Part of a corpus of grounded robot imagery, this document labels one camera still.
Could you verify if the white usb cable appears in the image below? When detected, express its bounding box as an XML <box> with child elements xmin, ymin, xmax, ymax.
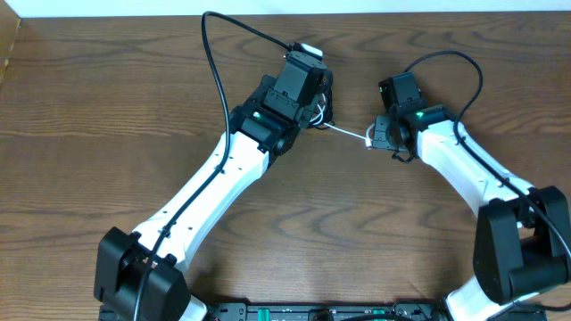
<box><xmin>308</xmin><ymin>102</ymin><xmax>377</xmax><ymax>151</ymax></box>

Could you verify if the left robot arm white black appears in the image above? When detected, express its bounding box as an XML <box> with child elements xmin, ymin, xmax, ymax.
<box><xmin>94</xmin><ymin>44</ymin><xmax>331</xmax><ymax>320</ymax></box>

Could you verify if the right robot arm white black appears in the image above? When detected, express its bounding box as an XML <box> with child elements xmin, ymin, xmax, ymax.
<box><xmin>372</xmin><ymin>72</ymin><xmax>570</xmax><ymax>320</ymax></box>

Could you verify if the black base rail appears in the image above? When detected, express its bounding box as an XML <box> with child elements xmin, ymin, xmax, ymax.
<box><xmin>98</xmin><ymin>299</ymin><xmax>548</xmax><ymax>321</ymax></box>

